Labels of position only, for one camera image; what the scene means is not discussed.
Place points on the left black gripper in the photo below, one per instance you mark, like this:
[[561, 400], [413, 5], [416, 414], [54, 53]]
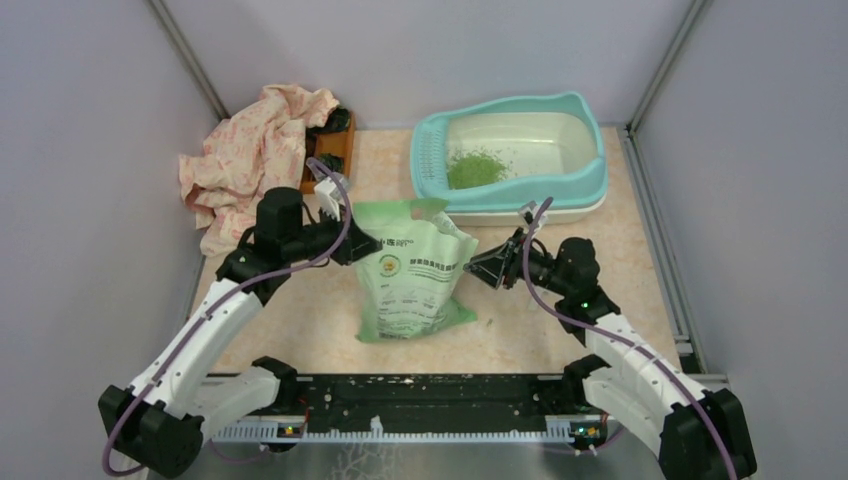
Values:
[[358, 246]]

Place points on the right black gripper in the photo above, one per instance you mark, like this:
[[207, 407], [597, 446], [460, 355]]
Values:
[[503, 260]]

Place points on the green litter bag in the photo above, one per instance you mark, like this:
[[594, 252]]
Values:
[[409, 284]]

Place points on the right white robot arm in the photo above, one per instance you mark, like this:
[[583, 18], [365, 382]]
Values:
[[694, 432]]

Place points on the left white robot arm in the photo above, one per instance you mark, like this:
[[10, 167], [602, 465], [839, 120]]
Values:
[[168, 413]]

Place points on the green litter pile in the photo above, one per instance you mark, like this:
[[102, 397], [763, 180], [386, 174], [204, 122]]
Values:
[[475, 168]]

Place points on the teal litter box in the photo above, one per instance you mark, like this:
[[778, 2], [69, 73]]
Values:
[[553, 143]]

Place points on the dark plant near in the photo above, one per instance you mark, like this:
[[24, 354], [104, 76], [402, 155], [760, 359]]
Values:
[[333, 162]]

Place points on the dark plant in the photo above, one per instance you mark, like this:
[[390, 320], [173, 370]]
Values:
[[333, 162], [338, 121]]

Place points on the wooden tray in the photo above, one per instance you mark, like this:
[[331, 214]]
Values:
[[340, 144]]

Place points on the dark plant far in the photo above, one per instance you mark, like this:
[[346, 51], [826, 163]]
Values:
[[338, 121]]

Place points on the pink patterned cloth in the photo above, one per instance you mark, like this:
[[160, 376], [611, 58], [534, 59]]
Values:
[[261, 147]]

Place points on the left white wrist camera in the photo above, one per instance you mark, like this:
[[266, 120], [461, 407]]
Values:
[[330, 192]]

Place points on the white slotted cable duct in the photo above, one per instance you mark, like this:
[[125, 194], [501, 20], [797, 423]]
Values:
[[268, 431]]

